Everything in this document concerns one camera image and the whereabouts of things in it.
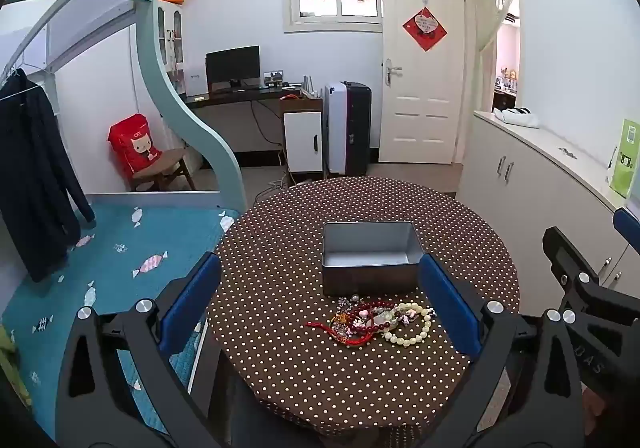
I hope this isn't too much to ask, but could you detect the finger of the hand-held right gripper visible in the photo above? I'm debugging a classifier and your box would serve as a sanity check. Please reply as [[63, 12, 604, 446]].
[[542, 226, 640, 329], [614, 207, 640, 243]]

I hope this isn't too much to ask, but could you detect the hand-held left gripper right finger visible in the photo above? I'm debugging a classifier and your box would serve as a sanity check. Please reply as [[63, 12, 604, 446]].
[[419, 253, 587, 448]]

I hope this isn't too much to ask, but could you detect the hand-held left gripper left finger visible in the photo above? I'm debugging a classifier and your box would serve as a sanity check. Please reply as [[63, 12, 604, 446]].
[[55, 252, 224, 448]]

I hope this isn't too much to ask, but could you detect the white bead bracelet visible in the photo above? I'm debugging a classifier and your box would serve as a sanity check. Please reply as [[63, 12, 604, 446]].
[[382, 301, 434, 347]]

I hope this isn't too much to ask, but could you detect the dark red bead bracelet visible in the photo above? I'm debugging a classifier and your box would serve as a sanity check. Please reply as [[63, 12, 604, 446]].
[[349, 300, 402, 335]]

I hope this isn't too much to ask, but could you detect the grey metal tin box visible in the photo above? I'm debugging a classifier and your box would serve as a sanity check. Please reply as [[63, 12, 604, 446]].
[[322, 221, 420, 298]]

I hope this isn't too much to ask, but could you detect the silver bead bracelet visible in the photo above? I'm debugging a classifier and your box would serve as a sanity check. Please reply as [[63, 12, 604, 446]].
[[332, 295, 364, 329]]

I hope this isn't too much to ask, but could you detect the red bead bracelet pile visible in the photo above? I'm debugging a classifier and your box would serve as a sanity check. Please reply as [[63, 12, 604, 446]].
[[305, 313, 382, 345]]

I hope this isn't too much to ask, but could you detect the green box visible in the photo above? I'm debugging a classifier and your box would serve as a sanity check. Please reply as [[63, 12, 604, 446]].
[[608, 117, 640, 197]]

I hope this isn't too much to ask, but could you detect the white sideboard cabinet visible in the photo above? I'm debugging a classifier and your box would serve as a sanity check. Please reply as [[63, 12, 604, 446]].
[[457, 110, 640, 290]]

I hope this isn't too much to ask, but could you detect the bed with blue sheet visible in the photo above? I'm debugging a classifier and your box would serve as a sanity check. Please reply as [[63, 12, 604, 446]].
[[0, 192, 242, 436]]

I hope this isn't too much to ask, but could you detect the brown polka-dot tablecloth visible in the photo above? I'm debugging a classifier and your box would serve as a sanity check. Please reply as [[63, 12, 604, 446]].
[[206, 176, 521, 448]]

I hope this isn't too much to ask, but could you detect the wooden chair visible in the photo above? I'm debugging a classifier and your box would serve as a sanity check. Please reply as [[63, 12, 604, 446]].
[[130, 149, 197, 193]]

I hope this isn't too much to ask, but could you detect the white folded cloth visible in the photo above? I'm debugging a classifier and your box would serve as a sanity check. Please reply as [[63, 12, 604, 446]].
[[493, 106, 542, 129]]

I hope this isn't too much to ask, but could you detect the red printed bag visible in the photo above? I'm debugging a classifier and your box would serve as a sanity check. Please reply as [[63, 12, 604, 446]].
[[108, 113, 162, 179]]

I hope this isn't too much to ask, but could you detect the green cloth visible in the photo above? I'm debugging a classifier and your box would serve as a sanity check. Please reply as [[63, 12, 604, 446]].
[[0, 324, 32, 406]]

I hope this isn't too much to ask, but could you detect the white desk cabinet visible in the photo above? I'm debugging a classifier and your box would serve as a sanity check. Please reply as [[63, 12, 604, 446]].
[[283, 110, 324, 174]]

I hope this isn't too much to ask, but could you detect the black suitcase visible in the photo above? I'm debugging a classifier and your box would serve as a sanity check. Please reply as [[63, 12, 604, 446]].
[[343, 81, 373, 177]]

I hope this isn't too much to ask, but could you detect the dark hanging jacket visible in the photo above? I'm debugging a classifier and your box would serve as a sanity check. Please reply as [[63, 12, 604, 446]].
[[0, 69, 96, 283]]

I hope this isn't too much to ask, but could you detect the dark desk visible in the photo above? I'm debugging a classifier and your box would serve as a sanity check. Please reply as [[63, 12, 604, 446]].
[[181, 85, 324, 159]]

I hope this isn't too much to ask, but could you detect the white suitcase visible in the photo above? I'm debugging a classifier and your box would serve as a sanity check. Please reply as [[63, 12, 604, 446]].
[[323, 82, 352, 175]]

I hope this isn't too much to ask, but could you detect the white door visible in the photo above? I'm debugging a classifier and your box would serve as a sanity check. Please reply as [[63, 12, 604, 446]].
[[378, 0, 464, 164]]

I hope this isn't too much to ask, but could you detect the white carton box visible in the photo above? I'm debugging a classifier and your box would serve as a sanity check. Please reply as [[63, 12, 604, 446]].
[[184, 69, 209, 97]]

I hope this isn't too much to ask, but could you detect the black computer monitor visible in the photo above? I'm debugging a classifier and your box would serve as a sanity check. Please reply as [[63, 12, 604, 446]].
[[205, 45, 261, 92]]

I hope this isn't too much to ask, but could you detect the red door decoration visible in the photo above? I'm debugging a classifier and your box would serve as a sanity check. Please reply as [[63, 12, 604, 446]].
[[402, 6, 448, 52]]

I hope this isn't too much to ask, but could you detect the white glass-door cabinet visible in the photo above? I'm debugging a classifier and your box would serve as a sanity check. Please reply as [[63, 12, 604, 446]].
[[157, 0, 187, 96]]

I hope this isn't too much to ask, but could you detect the metal clothes hanger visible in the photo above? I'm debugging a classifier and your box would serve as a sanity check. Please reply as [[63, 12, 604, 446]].
[[0, 62, 44, 102]]

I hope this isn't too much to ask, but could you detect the light green loft bed frame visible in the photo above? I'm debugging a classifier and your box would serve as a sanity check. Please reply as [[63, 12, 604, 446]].
[[0, 0, 249, 212]]

